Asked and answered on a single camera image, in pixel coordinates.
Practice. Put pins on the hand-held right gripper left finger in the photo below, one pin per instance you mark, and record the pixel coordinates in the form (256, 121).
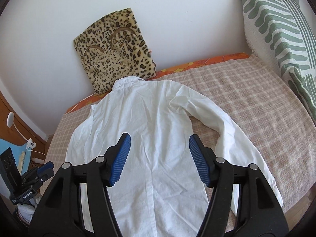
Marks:
(121, 160)

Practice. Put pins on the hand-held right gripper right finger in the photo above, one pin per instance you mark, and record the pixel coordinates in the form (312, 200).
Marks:
(198, 160)

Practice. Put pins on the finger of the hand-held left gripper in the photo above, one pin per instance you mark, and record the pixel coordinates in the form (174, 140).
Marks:
(45, 174)
(48, 165)

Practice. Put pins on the white long-sleeved shirt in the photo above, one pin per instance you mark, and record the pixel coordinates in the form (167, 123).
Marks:
(153, 118)

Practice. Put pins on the light blue chair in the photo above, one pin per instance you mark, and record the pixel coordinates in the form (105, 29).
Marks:
(9, 142)

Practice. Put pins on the white clip lamp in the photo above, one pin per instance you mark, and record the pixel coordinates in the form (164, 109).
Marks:
(10, 119)

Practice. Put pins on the beige plaid blanket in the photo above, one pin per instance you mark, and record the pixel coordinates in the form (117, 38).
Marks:
(246, 91)

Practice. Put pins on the leopard print cushion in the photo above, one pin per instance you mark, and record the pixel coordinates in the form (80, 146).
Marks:
(113, 49)

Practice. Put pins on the green striped white pillow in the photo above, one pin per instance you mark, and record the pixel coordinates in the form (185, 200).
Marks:
(279, 27)

